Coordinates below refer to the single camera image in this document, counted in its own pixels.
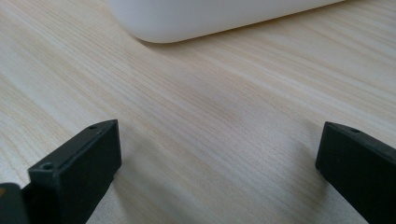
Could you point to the white plastic tray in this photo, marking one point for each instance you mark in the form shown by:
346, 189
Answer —
193, 18

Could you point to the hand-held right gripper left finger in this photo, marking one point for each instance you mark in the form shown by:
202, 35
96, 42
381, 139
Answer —
77, 174

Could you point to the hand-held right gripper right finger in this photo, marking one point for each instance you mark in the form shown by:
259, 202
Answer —
358, 174

